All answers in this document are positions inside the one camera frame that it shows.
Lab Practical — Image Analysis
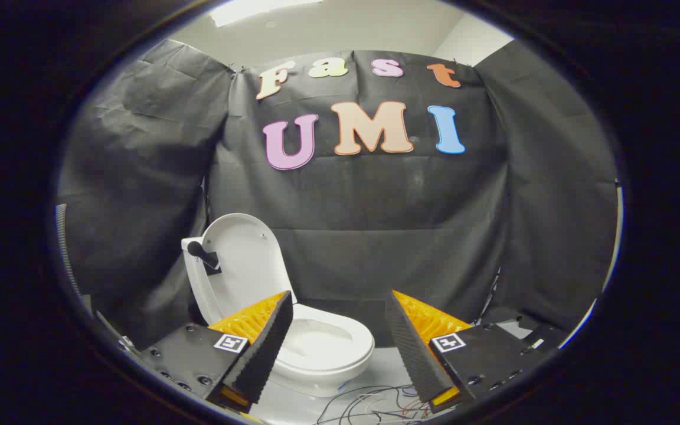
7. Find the grey corrugated hose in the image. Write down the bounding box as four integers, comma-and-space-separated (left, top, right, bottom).
55, 204, 83, 296

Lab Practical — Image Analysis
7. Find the tangle of thin cables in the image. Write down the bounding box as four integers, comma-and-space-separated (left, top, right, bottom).
315, 384, 435, 425

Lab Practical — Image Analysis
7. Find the white toilet lid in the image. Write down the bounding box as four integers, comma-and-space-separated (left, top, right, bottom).
182, 212, 297, 325

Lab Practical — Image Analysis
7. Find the black handle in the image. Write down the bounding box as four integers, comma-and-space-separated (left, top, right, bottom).
187, 240, 223, 276

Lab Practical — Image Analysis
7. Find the white toilet bowl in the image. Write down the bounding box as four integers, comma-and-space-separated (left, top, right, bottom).
269, 303, 376, 398

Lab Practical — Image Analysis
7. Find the black backdrop cloth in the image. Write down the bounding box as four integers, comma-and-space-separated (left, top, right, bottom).
57, 38, 619, 349

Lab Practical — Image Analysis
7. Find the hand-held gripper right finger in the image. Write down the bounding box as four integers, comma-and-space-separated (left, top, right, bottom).
384, 289, 547, 414

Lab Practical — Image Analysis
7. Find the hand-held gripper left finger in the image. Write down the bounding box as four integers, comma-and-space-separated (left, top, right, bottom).
138, 289, 295, 414

